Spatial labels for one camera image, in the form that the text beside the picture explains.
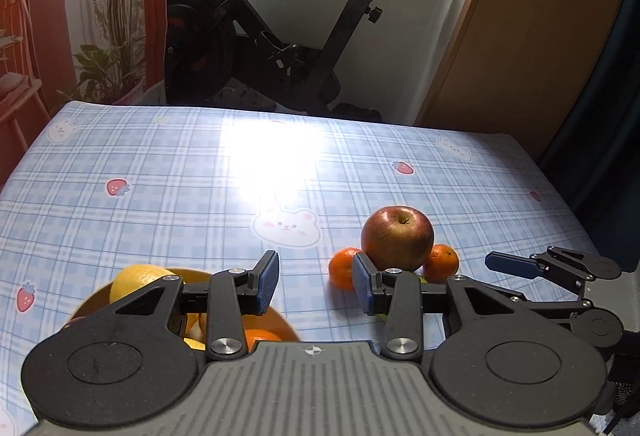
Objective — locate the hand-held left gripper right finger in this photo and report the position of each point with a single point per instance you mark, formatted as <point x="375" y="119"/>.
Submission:
<point x="361" y="283"/>

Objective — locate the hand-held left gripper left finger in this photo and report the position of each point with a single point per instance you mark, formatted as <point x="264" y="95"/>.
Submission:
<point x="267" y="283"/>

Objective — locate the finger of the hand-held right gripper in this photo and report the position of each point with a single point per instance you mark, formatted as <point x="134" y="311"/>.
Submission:
<point x="550" y="307"/>
<point x="507" y="262"/>

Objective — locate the small orange tangerine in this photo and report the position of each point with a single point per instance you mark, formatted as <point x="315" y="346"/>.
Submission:
<point x="440" y="263"/>
<point x="342" y="268"/>

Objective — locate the yellow bowl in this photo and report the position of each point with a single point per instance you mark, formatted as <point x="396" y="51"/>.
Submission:
<point x="286" y="323"/>

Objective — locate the orange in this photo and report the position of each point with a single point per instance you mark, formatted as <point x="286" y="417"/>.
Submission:
<point x="262" y="335"/>

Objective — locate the red apple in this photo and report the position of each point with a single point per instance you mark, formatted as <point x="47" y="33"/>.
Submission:
<point x="397" y="236"/>

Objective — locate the yellow lemon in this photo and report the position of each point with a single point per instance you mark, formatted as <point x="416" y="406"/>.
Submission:
<point x="137" y="281"/>

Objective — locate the blue plaid tablecloth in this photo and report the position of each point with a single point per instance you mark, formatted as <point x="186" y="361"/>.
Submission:
<point x="175" y="176"/>

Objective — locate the black shoe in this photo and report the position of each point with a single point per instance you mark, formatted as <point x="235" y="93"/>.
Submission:
<point x="357" y="111"/>

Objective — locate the dark blue curtain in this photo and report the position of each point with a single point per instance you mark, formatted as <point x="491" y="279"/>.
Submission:
<point x="615" y="116"/>

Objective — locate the brown wooden cabinet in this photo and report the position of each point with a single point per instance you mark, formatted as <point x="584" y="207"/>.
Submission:
<point x="525" y="26"/>

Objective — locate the black exercise bike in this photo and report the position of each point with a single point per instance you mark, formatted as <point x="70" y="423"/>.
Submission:
<point x="345" y="21"/>

